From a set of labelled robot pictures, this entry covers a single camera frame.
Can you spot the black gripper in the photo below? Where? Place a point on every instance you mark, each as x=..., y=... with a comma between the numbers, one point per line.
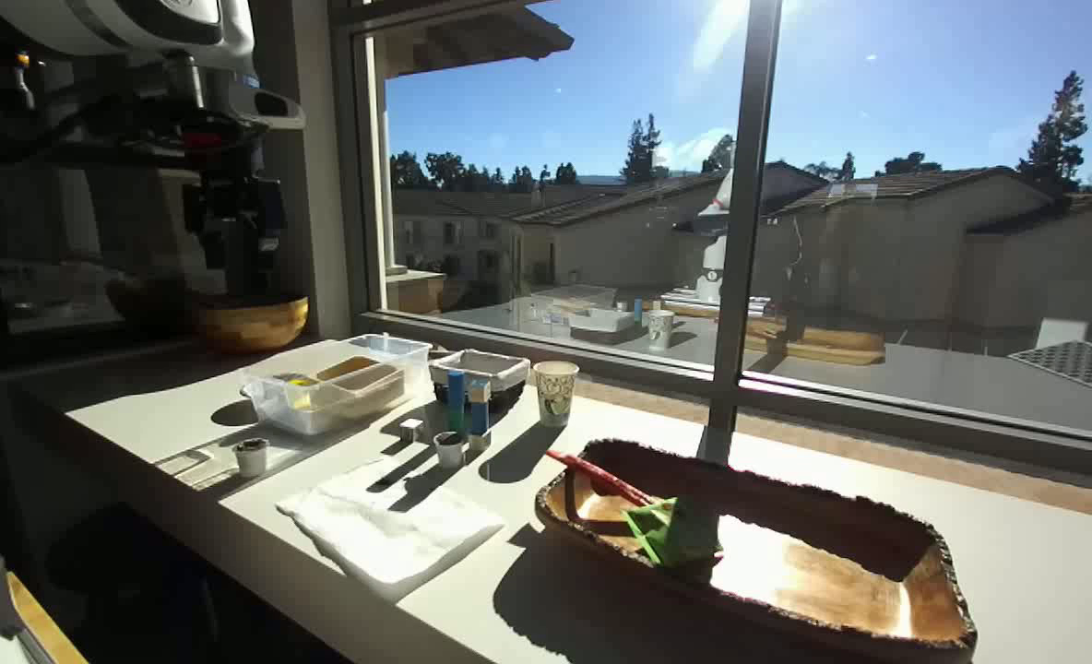
x=234, y=206

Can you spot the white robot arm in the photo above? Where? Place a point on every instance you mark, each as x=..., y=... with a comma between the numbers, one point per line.
x=218, y=43

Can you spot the small blue bottle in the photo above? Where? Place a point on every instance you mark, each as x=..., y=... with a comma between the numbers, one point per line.
x=477, y=408

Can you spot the white paper towel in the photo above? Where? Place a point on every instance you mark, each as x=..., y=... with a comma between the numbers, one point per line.
x=381, y=547

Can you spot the round wooden bowl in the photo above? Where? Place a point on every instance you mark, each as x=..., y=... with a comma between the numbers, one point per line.
x=253, y=330

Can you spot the clear plastic container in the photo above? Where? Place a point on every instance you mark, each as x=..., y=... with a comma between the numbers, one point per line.
x=283, y=388

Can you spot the small white cup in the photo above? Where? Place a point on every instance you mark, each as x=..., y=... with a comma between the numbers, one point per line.
x=451, y=448

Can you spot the paper cup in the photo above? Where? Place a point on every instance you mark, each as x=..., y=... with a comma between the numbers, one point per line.
x=553, y=385

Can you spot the red marker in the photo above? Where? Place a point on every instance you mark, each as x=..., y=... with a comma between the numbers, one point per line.
x=601, y=478

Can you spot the rectangular wooden tray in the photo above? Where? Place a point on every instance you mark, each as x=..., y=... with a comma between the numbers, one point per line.
x=792, y=569

